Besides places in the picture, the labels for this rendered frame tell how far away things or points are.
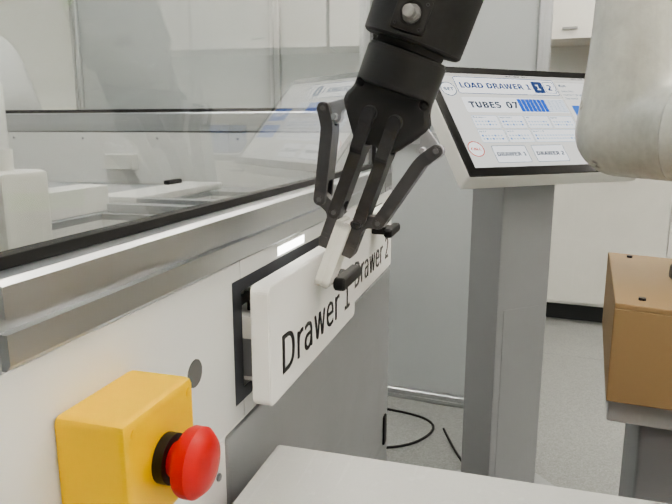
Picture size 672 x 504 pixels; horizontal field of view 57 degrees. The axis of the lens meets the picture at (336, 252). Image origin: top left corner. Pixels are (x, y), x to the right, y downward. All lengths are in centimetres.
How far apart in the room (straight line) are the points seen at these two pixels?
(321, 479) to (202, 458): 23
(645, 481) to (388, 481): 42
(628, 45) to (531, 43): 138
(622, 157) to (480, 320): 81
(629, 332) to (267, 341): 40
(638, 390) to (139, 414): 56
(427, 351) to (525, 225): 103
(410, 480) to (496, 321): 103
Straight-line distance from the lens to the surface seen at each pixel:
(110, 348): 40
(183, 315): 47
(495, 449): 172
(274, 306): 54
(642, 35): 91
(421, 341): 246
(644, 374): 76
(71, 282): 36
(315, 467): 59
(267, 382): 55
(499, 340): 160
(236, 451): 59
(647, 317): 74
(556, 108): 161
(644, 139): 89
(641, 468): 89
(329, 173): 60
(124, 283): 41
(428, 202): 234
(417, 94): 56
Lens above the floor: 106
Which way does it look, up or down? 11 degrees down
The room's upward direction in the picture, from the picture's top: straight up
